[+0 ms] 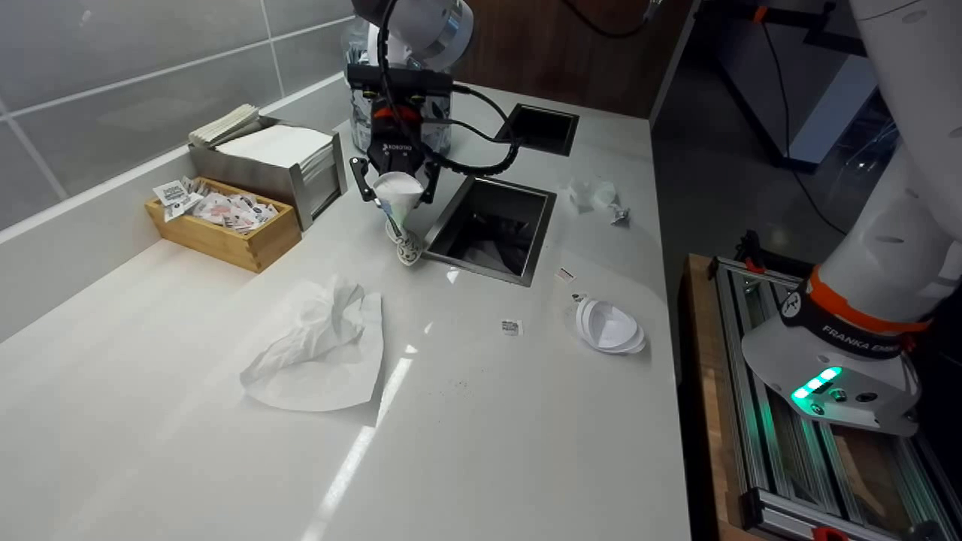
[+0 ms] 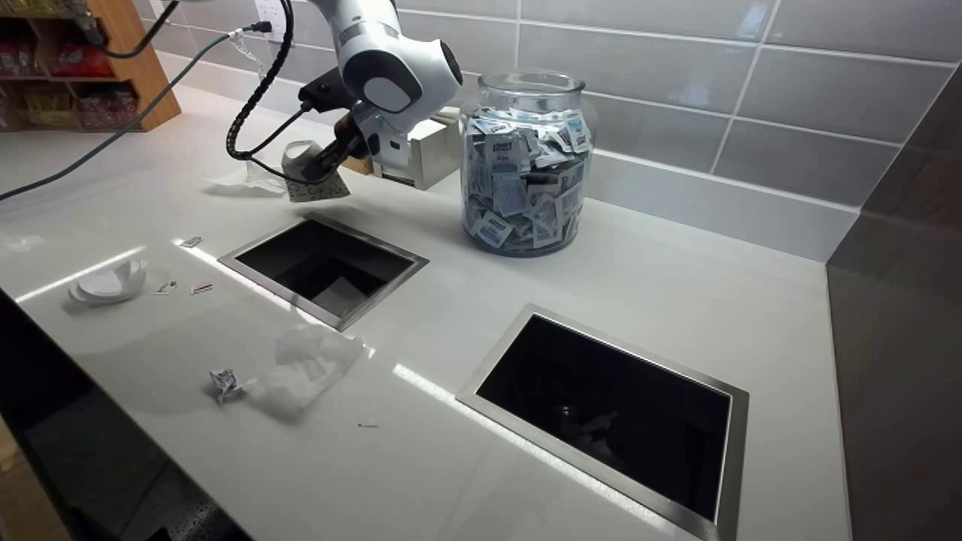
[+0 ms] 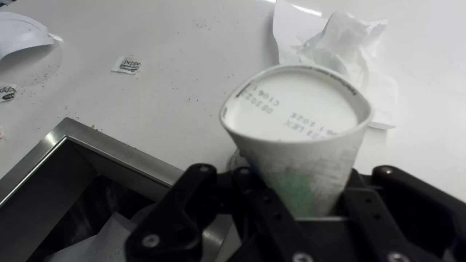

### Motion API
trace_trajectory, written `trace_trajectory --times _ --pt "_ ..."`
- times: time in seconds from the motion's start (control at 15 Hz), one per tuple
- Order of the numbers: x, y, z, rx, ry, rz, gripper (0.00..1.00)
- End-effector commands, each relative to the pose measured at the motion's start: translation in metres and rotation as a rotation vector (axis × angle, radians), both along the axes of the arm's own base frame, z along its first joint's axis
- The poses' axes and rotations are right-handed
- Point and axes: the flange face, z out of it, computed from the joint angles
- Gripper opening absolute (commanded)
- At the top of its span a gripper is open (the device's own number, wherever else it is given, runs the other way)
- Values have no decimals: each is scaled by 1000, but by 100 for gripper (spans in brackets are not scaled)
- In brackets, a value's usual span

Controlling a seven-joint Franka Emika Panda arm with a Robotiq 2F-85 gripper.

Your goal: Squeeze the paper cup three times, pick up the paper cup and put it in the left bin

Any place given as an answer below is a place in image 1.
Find patterned white paper cup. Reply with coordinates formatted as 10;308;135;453
372;168;431;270

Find steel-framed trash opening with napkin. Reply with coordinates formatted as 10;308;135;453
412;170;560;289

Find aluminium profile robot stand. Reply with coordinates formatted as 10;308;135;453
711;254;962;541

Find small crumpled white napkin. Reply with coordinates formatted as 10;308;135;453
561;174;619;219

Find glass jar of packets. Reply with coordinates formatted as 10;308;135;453
343;14;381;101

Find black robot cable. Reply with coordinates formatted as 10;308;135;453
431;82;527;181

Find wooden box of packets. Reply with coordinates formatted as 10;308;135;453
140;174;303;276

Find large crumpled white napkin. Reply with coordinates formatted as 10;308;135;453
237;275;392;419

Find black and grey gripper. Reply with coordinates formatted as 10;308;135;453
347;87;452;211

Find metal napkin dispenser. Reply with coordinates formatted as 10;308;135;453
187;101;349;231

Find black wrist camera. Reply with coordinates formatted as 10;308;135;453
343;62;455;95

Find grey background cabinet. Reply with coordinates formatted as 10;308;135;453
702;0;890;174

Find wooden base board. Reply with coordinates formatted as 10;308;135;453
682;249;776;541

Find flat white paper napkin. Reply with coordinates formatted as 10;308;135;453
456;234;527;276

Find white plastic cup lid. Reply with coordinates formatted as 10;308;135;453
572;291;652;361

